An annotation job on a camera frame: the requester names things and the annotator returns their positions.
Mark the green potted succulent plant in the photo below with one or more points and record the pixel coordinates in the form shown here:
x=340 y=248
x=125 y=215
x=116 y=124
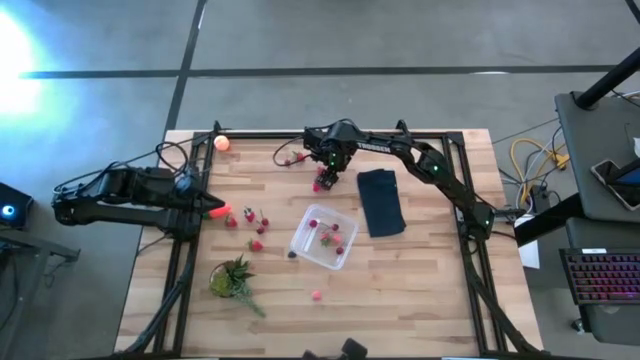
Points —
x=232 y=277

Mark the pink raspberry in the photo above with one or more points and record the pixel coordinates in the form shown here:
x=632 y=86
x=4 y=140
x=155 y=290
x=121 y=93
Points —
x=316 y=295
x=337 y=239

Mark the orange carrot with green top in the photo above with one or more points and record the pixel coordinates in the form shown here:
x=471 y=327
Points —
x=222 y=212

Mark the backlit rainbow keyboard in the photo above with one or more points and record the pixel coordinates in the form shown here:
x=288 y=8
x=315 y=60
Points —
x=605 y=277

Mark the white paper sheet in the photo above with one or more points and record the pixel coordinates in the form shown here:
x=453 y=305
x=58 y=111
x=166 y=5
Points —
x=529 y=250

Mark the black desk leg bar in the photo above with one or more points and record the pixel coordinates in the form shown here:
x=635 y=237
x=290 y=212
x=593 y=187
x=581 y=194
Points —
x=547 y=222

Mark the black power adapter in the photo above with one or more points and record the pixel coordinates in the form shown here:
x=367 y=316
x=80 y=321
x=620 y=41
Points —
x=540 y=197

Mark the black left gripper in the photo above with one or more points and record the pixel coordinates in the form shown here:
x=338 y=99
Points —
x=191 y=200

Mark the dark grey desk top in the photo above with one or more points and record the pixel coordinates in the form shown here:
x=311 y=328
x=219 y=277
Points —
x=615 y=325

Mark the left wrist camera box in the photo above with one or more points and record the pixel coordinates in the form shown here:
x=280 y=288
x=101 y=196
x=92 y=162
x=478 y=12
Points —
x=184 y=183

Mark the light grey desk top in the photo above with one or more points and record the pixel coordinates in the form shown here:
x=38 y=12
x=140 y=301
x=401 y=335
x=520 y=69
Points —
x=585 y=150

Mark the black aluminium frame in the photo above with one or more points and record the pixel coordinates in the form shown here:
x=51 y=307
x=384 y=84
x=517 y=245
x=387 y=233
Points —
x=250 y=135

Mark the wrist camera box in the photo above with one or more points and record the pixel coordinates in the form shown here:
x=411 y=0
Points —
x=314 y=139
x=184 y=183

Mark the clear plastic tupperware container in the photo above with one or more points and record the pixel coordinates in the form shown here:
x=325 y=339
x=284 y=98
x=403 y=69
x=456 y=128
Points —
x=305 y=245

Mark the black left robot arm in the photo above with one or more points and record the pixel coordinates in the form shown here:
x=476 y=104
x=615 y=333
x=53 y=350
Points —
x=125 y=216

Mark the black device with blue light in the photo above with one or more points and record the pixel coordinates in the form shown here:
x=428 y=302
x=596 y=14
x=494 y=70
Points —
x=12 y=207

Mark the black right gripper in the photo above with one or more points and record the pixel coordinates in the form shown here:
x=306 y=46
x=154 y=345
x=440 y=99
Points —
x=340 y=142

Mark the dark blue folded cloth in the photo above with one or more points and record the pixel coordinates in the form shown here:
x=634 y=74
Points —
x=380 y=202

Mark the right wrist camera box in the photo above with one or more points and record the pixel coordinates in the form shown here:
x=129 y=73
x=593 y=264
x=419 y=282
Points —
x=314 y=139

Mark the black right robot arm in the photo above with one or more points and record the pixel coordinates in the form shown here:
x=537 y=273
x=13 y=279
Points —
x=450 y=185

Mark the black pole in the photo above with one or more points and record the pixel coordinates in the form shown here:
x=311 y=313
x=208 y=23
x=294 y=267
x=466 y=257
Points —
x=607 y=80

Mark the orange pink peach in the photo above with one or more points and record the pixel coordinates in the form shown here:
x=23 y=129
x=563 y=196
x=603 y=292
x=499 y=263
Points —
x=221 y=143

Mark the smartphone with tan case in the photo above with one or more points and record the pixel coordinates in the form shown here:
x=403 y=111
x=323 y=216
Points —
x=607 y=182

